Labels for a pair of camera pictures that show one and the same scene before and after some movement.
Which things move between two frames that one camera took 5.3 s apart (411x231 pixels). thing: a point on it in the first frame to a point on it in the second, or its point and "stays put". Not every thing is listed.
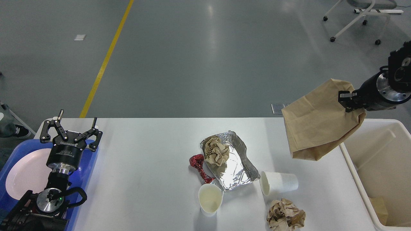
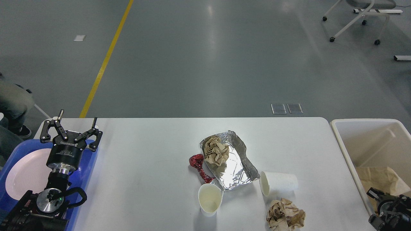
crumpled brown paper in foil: [216, 152] stays put
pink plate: [29, 170] stays put
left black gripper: [65, 154] stays put
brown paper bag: [316, 123] to [383, 179]
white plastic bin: [379, 152] stays put
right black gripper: [375, 94] to [395, 212]
